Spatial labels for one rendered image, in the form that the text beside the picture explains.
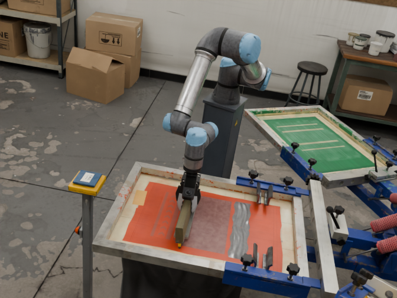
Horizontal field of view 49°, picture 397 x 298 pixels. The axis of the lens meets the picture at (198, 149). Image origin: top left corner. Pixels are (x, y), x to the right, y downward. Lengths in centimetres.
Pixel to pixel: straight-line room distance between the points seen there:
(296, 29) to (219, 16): 92
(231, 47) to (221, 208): 68
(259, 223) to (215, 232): 21
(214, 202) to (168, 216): 24
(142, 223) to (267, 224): 53
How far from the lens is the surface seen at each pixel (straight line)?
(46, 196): 352
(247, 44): 177
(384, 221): 191
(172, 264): 161
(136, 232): 175
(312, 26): 539
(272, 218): 193
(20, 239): 318
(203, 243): 173
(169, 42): 554
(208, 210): 189
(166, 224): 179
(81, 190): 197
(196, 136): 160
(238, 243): 175
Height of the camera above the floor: 211
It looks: 30 degrees down
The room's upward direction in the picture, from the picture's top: 8 degrees clockwise
